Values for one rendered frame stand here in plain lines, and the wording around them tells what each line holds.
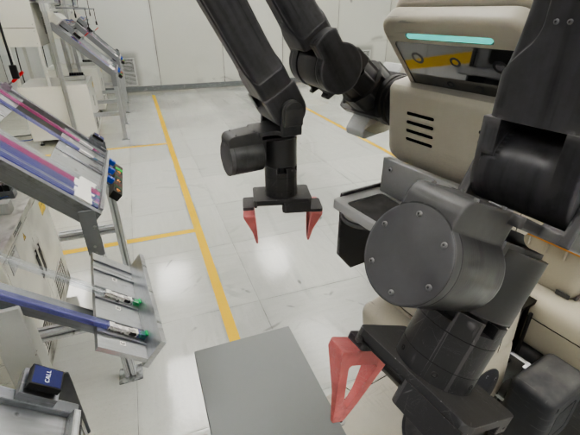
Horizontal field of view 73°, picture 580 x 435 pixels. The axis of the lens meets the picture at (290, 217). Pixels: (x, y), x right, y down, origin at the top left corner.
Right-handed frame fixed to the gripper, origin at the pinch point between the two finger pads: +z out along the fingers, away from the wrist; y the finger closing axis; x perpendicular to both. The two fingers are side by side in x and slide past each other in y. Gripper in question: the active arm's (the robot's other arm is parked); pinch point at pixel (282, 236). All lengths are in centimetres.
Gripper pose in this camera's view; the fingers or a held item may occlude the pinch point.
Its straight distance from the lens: 74.7
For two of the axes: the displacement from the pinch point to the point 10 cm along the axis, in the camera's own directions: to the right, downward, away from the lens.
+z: 0.1, 8.9, 4.6
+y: 9.9, -0.6, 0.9
